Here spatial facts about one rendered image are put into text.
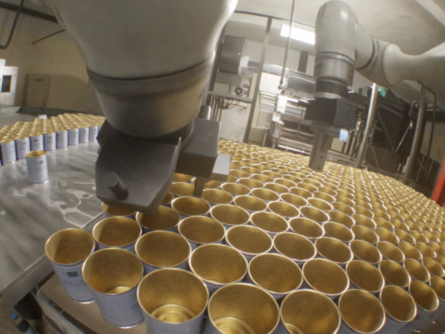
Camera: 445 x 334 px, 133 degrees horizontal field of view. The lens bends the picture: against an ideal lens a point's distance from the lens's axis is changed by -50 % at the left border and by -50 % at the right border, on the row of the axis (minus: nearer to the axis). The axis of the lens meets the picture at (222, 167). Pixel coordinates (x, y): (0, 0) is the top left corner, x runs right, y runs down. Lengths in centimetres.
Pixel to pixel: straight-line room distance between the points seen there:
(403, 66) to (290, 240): 43
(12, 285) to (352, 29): 73
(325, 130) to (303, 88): 291
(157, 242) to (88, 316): 15
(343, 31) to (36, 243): 68
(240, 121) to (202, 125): 286
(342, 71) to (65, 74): 806
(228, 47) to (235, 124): 121
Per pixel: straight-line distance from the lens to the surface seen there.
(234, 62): 262
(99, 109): 388
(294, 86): 326
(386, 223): 57
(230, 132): 308
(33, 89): 698
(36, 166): 59
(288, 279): 28
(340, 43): 43
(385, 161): 470
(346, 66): 42
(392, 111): 470
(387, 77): 51
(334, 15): 46
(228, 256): 26
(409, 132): 544
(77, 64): 847
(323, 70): 41
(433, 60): 39
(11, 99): 556
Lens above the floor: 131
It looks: 16 degrees down
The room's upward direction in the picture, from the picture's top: 11 degrees clockwise
